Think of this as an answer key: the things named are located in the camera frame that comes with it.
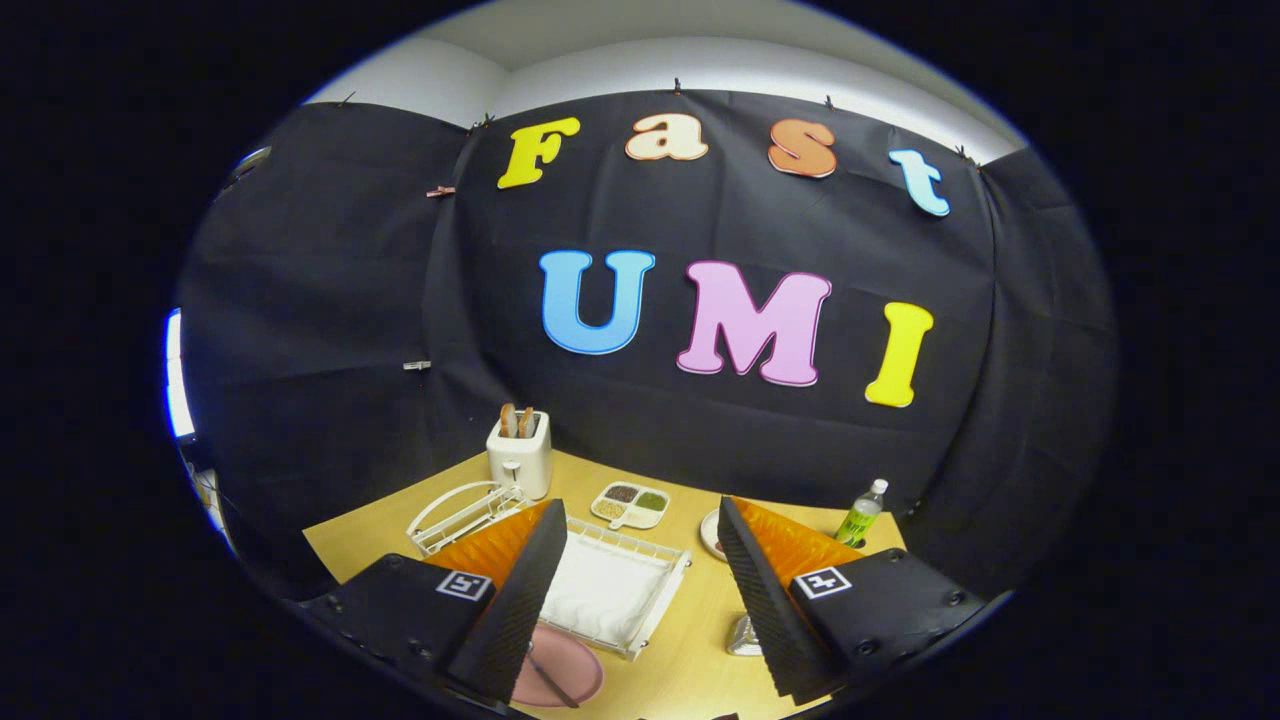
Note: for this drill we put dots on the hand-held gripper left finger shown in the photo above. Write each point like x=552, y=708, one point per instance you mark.
x=520, y=600

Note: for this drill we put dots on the row of black cloth clips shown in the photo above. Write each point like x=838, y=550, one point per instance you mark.
x=677, y=87

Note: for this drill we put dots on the bright lit screen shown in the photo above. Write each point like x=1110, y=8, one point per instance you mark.
x=176, y=380

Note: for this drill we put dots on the green label drink bottle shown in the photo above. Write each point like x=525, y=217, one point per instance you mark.
x=858, y=520

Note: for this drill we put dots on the brown toast slice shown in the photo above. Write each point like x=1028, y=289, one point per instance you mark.
x=508, y=420
x=526, y=422

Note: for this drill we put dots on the black backdrop cloth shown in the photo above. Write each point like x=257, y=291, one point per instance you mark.
x=700, y=220

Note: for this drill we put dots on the white toaster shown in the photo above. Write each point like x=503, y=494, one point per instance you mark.
x=520, y=465

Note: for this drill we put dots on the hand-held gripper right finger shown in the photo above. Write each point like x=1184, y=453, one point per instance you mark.
x=755, y=600

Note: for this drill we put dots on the white plate with meat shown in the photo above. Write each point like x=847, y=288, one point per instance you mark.
x=710, y=540

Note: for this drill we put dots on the pink plate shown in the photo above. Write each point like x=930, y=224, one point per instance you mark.
x=578, y=660

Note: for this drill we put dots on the white compartment dish with beans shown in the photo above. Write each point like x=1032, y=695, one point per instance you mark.
x=640, y=518

